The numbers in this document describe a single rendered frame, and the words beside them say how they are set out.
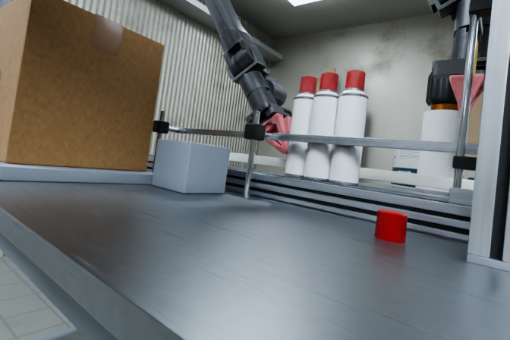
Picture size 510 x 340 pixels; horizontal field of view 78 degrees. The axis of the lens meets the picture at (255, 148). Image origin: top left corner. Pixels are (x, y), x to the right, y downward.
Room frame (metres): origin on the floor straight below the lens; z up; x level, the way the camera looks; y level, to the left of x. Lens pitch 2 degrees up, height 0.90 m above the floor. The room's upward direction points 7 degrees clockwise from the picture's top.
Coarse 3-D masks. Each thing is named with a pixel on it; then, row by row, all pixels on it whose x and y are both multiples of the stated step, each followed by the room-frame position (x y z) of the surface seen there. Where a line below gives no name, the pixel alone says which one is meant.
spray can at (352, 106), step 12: (348, 72) 0.56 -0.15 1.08; (360, 72) 0.55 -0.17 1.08; (348, 84) 0.56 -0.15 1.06; (360, 84) 0.55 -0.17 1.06; (348, 96) 0.54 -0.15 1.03; (360, 96) 0.54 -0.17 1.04; (348, 108) 0.54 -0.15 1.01; (360, 108) 0.54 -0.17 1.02; (336, 120) 0.56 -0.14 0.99; (348, 120) 0.54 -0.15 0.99; (360, 120) 0.54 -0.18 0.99; (336, 132) 0.56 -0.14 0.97; (348, 132) 0.54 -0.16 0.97; (360, 132) 0.54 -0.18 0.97; (336, 156) 0.55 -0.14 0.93; (348, 156) 0.54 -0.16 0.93; (360, 156) 0.55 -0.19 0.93; (336, 168) 0.55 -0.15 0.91; (348, 168) 0.54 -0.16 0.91; (336, 180) 0.55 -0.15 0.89; (348, 180) 0.54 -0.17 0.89
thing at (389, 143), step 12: (168, 132) 0.84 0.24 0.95; (180, 132) 0.81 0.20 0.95; (192, 132) 0.78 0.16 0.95; (204, 132) 0.75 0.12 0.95; (216, 132) 0.72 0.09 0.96; (228, 132) 0.70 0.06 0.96; (240, 132) 0.68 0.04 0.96; (336, 144) 0.55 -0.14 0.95; (348, 144) 0.52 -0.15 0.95; (360, 144) 0.51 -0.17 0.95; (372, 144) 0.50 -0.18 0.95; (384, 144) 0.49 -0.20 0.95; (396, 144) 0.48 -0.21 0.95; (408, 144) 0.47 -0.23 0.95; (420, 144) 0.46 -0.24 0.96; (432, 144) 0.45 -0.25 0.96; (444, 144) 0.44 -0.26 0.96; (456, 144) 0.43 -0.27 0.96; (468, 144) 0.42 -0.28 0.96
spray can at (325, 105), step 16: (320, 80) 0.60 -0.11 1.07; (336, 80) 0.59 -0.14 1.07; (320, 96) 0.58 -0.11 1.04; (336, 96) 0.57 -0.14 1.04; (320, 112) 0.58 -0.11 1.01; (336, 112) 0.58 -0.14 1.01; (320, 128) 0.57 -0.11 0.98; (320, 144) 0.57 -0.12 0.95; (320, 160) 0.57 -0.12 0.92; (304, 176) 0.59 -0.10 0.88; (320, 176) 0.57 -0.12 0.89
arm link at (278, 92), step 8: (256, 48) 0.73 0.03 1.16; (256, 56) 0.71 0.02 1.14; (256, 64) 0.70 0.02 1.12; (264, 64) 0.72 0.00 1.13; (264, 72) 0.74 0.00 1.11; (232, 80) 0.74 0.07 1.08; (272, 80) 0.78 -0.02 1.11; (272, 88) 0.74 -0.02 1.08; (280, 88) 0.76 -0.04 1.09; (280, 96) 0.76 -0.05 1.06; (280, 104) 0.78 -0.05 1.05
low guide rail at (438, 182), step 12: (240, 156) 0.77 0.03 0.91; (264, 156) 0.73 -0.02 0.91; (360, 168) 0.58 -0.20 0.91; (372, 168) 0.57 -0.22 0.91; (384, 180) 0.56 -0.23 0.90; (396, 180) 0.54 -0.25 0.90; (408, 180) 0.53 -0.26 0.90; (420, 180) 0.52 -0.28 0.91; (432, 180) 0.51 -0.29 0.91; (444, 180) 0.50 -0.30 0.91; (468, 180) 0.48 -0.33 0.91
